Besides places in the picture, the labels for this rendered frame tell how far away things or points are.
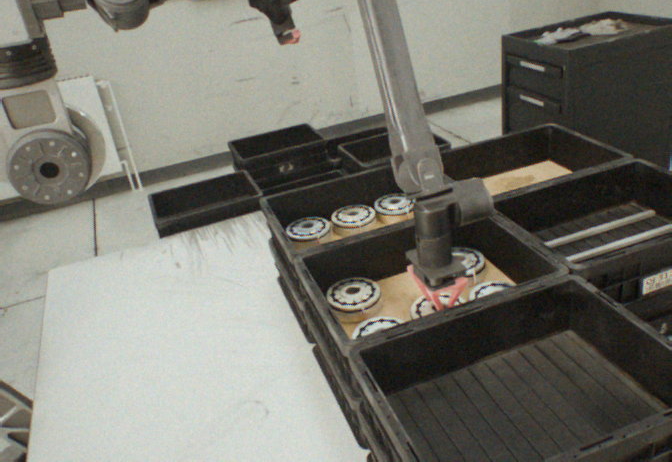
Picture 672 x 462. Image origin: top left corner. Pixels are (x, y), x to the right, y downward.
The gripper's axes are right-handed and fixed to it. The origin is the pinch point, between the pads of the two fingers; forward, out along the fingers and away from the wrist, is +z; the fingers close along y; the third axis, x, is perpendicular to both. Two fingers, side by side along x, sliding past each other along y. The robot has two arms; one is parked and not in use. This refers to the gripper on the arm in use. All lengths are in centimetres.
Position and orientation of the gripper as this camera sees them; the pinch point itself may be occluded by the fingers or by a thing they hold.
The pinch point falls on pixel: (438, 304)
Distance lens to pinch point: 107.8
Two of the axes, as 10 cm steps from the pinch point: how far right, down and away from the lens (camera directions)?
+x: -9.3, 2.6, -2.5
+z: 1.3, 8.9, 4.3
